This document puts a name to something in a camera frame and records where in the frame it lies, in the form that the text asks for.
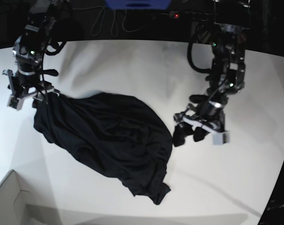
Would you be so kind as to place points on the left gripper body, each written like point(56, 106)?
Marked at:
point(209, 116)

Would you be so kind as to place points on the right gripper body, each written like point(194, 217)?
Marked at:
point(31, 86)

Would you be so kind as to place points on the black t-shirt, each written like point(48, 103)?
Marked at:
point(116, 135)

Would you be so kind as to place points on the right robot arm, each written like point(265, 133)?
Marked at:
point(29, 50)

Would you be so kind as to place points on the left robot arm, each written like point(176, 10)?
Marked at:
point(228, 41)

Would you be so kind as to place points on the black power strip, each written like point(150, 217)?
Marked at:
point(194, 16)

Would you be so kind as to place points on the blue plastic bin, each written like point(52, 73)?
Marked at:
point(138, 4)

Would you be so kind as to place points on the white cardboard box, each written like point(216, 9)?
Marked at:
point(13, 208)

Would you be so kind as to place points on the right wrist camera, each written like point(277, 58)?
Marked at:
point(15, 102)

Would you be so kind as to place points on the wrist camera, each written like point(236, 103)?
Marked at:
point(220, 138)
point(15, 102)

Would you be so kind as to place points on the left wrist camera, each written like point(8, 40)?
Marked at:
point(220, 138)

